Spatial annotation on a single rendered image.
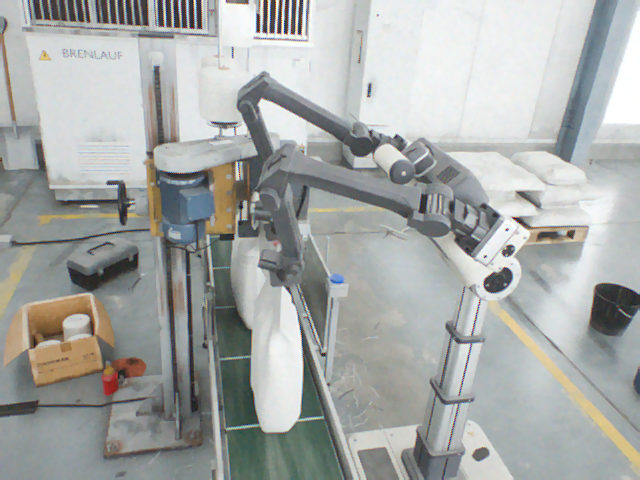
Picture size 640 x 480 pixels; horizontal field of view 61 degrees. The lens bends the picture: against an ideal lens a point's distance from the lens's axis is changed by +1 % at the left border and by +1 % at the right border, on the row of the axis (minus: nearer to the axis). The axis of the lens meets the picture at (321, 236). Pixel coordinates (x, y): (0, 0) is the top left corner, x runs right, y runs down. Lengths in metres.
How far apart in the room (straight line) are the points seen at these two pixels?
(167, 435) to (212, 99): 1.61
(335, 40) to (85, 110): 2.78
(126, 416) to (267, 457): 0.95
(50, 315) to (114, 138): 1.96
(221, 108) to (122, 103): 3.06
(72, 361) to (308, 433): 1.40
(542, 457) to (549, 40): 5.40
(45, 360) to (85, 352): 0.18
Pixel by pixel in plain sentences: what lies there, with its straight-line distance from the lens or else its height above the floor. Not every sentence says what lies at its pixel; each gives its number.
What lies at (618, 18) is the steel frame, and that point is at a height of 1.77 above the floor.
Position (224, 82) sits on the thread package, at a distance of 1.79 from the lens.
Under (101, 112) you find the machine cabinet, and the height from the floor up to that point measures 0.84.
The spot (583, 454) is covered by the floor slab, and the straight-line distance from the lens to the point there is 3.08.
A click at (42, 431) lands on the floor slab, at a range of 2.94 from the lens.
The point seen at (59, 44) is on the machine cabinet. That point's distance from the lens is 4.81.
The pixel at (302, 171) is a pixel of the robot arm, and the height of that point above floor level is 1.60.
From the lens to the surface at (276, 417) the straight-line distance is 2.13.
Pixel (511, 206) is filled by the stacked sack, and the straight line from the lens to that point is 4.75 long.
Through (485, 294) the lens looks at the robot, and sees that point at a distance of 1.71.
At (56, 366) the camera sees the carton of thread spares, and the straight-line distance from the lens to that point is 3.11.
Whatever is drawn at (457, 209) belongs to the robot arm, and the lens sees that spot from 1.25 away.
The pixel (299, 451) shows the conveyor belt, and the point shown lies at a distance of 2.17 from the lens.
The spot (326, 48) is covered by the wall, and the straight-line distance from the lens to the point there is 6.21.
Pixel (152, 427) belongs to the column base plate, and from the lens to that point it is 2.80.
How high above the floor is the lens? 1.99
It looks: 26 degrees down
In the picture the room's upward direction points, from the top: 5 degrees clockwise
